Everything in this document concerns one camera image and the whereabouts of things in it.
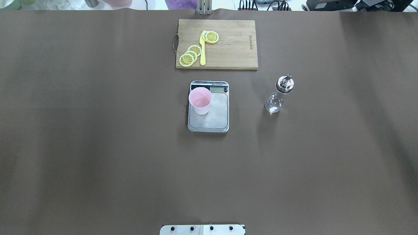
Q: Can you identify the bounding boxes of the bamboo cutting board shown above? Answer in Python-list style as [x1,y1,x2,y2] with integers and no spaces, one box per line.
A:
[176,19,258,70]

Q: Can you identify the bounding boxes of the pink plastic cup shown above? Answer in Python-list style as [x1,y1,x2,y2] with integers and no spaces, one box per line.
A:
[188,87,212,115]

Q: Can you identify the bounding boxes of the purple cloth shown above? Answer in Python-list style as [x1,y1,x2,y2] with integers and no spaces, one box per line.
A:
[165,0,197,10]

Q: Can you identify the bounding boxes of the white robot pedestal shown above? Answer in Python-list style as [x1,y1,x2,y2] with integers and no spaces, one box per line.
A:
[159,224,246,235]

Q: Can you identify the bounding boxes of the lemon slice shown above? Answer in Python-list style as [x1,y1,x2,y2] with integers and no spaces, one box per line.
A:
[179,45,201,67]
[202,31,219,44]

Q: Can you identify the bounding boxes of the lemon slice near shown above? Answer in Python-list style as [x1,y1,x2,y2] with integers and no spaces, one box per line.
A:
[179,45,201,67]

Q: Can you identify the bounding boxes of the grey kitchen scale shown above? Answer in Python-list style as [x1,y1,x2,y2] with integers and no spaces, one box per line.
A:
[187,81,230,133]

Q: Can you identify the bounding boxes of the glass sauce bottle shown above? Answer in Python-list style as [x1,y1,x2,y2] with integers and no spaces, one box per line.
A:
[265,74,295,113]

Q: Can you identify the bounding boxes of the yellow plastic knife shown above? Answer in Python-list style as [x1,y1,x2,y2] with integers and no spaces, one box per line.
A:
[200,30,206,66]

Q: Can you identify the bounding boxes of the aluminium frame post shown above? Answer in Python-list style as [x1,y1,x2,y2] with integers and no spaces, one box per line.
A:
[196,0,213,15]

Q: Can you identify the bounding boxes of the lemon slice far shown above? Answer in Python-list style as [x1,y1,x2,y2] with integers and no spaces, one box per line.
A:
[202,31,219,44]

